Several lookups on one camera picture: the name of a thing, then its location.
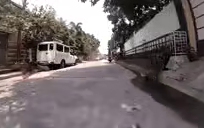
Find vehicle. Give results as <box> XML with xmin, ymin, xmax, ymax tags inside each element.
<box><xmin>107</xmin><ymin>53</ymin><xmax>115</xmax><ymax>64</ymax></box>

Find grey concrete road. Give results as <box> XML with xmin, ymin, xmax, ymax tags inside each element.
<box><xmin>0</xmin><ymin>59</ymin><xmax>204</xmax><ymax>128</ymax></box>

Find white van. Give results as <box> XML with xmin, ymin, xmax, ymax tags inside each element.
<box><xmin>36</xmin><ymin>40</ymin><xmax>80</xmax><ymax>70</ymax></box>

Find large dark tree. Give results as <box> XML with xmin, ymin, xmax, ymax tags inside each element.
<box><xmin>79</xmin><ymin>0</ymin><xmax>173</xmax><ymax>54</ymax></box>

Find row of green trees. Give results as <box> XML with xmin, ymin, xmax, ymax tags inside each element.
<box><xmin>0</xmin><ymin>0</ymin><xmax>102</xmax><ymax>62</ymax></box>

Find concrete kerb strip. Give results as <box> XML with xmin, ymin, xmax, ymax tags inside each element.
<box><xmin>116</xmin><ymin>54</ymin><xmax>204</xmax><ymax>108</ymax></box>

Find building with dark gate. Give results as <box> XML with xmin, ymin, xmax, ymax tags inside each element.
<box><xmin>0</xmin><ymin>19</ymin><xmax>34</xmax><ymax>73</ymax></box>

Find building with slatted siding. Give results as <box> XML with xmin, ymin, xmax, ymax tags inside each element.
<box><xmin>181</xmin><ymin>0</ymin><xmax>204</xmax><ymax>58</ymax></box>

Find white wall with lattice fence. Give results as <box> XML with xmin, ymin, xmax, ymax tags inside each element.
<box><xmin>123</xmin><ymin>1</ymin><xmax>190</xmax><ymax>58</ymax></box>

